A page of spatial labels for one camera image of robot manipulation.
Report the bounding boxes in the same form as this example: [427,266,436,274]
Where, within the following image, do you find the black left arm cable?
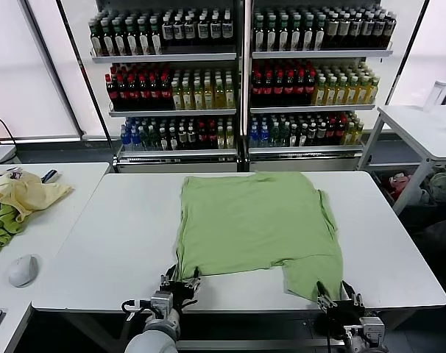
[121,299,153,323]

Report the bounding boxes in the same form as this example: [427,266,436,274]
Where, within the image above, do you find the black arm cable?
[121,299,153,323]
[325,323,347,353]

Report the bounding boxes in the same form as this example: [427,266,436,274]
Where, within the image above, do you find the olive green garment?
[0,204,27,258]

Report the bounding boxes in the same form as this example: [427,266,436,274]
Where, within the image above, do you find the green polo shirt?
[173,171,344,303]

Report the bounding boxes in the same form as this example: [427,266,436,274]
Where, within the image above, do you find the beige label dark bottle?
[373,13,385,49]
[326,13,339,49]
[384,13,397,48]
[350,13,362,49]
[361,13,374,49]
[338,13,350,49]

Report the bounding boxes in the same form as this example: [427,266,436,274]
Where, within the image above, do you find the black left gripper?
[159,265,202,310]

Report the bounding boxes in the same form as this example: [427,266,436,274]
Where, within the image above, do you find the black white handheld device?
[40,168,62,184]

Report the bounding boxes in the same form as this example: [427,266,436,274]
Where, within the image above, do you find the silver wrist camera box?
[358,315,386,345]
[150,290,172,314]

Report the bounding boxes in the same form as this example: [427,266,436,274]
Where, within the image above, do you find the grey green cloth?
[420,165,446,207]

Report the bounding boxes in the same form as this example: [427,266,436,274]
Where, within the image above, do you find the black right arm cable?
[325,323,347,353]

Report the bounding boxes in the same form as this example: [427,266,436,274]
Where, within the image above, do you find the metal bottle shelf rack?
[88,0,246,174]
[244,0,395,173]

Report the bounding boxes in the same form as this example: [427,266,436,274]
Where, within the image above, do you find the white computer mouse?
[7,253,39,288]

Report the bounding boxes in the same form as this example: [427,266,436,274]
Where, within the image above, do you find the green cap tea bottle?
[265,15,277,51]
[302,14,314,51]
[114,18,127,57]
[277,15,290,51]
[252,15,265,51]
[290,15,302,51]
[314,14,326,51]
[126,18,138,56]
[102,18,114,57]
[150,17,163,55]
[90,18,102,57]
[138,18,150,56]

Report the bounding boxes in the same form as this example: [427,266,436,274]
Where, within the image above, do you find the white label dark bottle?
[184,13,197,47]
[173,13,185,47]
[197,13,210,46]
[161,13,174,47]
[222,12,234,46]
[210,13,222,46]

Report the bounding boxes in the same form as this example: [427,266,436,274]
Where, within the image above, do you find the thin black desk cable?
[0,114,17,145]

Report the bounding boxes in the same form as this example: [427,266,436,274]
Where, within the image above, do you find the red pink cloth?
[387,172,411,202]

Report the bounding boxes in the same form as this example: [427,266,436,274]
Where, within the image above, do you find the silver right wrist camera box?
[358,315,386,345]

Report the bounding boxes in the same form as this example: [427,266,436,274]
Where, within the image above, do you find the yellow juice bottle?
[213,79,225,110]
[181,80,193,110]
[192,79,204,110]
[314,76,327,106]
[325,76,337,106]
[356,75,368,105]
[202,79,214,110]
[336,76,347,106]
[224,79,236,109]
[367,75,379,104]
[346,76,358,105]
[171,80,183,110]

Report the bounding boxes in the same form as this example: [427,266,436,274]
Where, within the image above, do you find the red cap cola bottle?
[283,71,296,107]
[149,75,161,110]
[127,75,140,110]
[262,72,275,107]
[273,72,285,107]
[105,73,118,110]
[305,71,316,107]
[138,75,151,110]
[116,75,129,110]
[252,72,263,107]
[160,75,172,110]
[294,71,306,107]

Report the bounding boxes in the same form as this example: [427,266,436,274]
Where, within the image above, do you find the pale yellow garment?
[0,171,74,223]

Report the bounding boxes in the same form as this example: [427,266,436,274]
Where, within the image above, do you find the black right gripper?
[316,279,367,334]

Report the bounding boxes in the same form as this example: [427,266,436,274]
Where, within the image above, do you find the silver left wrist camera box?
[150,290,172,314]

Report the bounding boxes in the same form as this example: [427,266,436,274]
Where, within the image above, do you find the white side table grey legs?
[357,104,446,216]

